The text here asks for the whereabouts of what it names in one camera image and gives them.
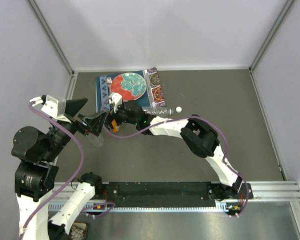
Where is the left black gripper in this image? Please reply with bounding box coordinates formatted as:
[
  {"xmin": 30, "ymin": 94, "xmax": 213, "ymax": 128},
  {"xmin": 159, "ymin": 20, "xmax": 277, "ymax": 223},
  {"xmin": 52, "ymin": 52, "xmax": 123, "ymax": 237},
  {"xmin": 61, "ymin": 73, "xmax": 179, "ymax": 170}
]
[{"xmin": 43, "ymin": 96, "xmax": 109, "ymax": 160}]

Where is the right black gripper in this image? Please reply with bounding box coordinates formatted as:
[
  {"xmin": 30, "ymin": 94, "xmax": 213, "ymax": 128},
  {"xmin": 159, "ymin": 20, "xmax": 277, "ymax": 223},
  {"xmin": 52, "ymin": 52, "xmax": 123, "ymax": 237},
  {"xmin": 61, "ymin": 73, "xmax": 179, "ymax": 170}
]
[{"xmin": 103, "ymin": 102, "xmax": 139, "ymax": 132}]

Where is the orange juice bottle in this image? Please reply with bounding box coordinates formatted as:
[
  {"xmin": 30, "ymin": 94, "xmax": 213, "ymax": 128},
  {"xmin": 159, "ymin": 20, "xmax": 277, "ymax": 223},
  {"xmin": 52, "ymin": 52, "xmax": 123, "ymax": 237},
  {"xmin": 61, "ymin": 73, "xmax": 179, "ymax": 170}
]
[{"xmin": 111, "ymin": 119, "xmax": 121, "ymax": 133}]

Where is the clear bottle orange base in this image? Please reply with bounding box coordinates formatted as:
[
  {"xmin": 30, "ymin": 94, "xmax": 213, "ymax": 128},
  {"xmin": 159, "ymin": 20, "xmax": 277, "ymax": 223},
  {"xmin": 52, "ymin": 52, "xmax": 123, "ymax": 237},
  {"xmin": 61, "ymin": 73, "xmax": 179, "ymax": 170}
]
[{"xmin": 142, "ymin": 106, "xmax": 174, "ymax": 118}]

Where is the white bottle cap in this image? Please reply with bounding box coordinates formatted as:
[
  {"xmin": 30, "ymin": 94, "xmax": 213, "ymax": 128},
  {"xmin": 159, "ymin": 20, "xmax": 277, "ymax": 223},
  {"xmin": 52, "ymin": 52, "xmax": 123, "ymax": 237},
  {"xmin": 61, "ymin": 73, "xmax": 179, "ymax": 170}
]
[{"xmin": 176, "ymin": 106, "xmax": 182, "ymax": 113}]

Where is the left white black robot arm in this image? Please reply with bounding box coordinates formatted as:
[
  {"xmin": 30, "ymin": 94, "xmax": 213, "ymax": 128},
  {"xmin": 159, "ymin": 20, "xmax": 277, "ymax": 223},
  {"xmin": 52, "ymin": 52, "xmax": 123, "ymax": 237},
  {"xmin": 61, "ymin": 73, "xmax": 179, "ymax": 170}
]
[{"xmin": 11, "ymin": 95, "xmax": 108, "ymax": 240}]

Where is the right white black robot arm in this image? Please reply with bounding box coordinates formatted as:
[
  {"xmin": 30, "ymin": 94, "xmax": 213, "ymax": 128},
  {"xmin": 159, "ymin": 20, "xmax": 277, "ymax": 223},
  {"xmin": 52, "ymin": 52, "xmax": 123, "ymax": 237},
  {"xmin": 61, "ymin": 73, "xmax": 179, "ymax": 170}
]
[{"xmin": 107, "ymin": 98, "xmax": 249, "ymax": 198}]

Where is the red teal patterned plate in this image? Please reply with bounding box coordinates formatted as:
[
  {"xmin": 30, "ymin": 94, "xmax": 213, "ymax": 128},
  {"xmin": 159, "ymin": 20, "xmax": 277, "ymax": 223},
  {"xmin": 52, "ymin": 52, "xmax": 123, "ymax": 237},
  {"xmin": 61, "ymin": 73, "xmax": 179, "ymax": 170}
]
[{"xmin": 110, "ymin": 72, "xmax": 147, "ymax": 102}]

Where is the silver fork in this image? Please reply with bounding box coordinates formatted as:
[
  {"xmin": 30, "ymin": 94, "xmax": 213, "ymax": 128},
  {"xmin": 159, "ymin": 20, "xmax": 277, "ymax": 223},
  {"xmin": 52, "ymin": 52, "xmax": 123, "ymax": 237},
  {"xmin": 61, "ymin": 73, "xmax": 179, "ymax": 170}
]
[{"xmin": 106, "ymin": 76, "xmax": 112, "ymax": 87}]

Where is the blue patterned placemat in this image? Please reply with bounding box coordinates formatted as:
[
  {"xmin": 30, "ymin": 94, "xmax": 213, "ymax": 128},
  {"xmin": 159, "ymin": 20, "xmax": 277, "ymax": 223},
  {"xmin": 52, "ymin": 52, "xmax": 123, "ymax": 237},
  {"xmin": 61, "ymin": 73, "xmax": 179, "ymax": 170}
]
[{"xmin": 95, "ymin": 70, "xmax": 150, "ymax": 110}]

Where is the silver knife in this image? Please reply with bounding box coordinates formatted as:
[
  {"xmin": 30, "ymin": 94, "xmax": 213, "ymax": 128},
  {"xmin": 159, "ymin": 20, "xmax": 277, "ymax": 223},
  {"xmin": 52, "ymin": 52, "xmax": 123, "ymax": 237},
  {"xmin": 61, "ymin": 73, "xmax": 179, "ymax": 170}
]
[{"xmin": 143, "ymin": 69, "xmax": 154, "ymax": 107}]

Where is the colourful mandala napkin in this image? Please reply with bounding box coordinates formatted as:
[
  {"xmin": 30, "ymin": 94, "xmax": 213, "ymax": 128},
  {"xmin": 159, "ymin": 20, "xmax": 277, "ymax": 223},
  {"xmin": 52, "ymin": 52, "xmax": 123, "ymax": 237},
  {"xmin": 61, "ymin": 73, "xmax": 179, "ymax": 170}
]
[{"xmin": 146, "ymin": 67, "xmax": 166, "ymax": 107}]

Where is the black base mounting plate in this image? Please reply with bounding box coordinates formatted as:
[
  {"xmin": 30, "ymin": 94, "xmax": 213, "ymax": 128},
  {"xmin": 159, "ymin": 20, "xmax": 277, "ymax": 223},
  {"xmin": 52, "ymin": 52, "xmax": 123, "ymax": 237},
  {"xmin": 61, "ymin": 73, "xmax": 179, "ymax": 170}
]
[{"xmin": 94, "ymin": 181, "xmax": 253, "ymax": 208}]

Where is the floral patterned box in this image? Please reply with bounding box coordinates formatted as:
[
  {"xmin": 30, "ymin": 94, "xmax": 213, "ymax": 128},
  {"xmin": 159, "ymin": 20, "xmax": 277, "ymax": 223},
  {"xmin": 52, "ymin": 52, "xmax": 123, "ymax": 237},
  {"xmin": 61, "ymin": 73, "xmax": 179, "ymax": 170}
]
[{"xmin": 69, "ymin": 222, "xmax": 88, "ymax": 240}]

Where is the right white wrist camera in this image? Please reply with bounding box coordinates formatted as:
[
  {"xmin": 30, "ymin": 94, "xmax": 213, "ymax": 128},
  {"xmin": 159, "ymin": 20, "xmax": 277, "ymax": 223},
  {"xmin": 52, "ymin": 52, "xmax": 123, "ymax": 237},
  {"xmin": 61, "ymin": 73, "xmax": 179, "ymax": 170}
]
[{"xmin": 108, "ymin": 92, "xmax": 123, "ymax": 113}]

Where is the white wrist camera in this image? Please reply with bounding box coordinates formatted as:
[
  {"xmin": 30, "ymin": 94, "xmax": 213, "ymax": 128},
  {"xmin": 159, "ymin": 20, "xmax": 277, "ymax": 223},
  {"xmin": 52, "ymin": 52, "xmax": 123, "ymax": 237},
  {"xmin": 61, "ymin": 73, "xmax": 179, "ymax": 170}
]
[
  {"xmin": 29, "ymin": 95, "xmax": 71, "ymax": 123},
  {"xmin": 108, "ymin": 92, "xmax": 123, "ymax": 113}
]

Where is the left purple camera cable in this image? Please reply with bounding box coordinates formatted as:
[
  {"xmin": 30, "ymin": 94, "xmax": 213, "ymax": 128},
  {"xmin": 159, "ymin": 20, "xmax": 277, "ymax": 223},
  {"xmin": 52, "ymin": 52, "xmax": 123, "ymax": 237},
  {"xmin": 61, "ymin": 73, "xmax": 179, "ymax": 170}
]
[{"xmin": 18, "ymin": 101, "xmax": 116, "ymax": 240}]

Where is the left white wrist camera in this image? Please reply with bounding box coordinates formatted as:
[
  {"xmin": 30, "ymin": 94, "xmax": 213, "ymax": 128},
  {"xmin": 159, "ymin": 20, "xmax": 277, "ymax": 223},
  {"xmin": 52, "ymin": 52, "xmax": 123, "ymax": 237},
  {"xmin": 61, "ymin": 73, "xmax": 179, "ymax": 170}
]
[{"xmin": 29, "ymin": 95, "xmax": 71, "ymax": 123}]

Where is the grey slotted cable duct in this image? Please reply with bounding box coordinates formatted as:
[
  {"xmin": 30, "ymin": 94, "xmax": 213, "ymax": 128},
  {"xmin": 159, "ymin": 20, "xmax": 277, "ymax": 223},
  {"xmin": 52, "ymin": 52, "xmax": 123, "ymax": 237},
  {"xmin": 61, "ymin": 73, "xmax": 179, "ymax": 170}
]
[{"xmin": 48, "ymin": 201, "xmax": 243, "ymax": 213}]

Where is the aluminium frame rail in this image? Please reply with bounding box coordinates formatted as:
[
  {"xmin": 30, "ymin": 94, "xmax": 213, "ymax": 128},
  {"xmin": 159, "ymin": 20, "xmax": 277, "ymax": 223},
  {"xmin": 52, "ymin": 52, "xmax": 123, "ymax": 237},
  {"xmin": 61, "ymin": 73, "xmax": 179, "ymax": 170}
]
[{"xmin": 52, "ymin": 181, "xmax": 300, "ymax": 202}]

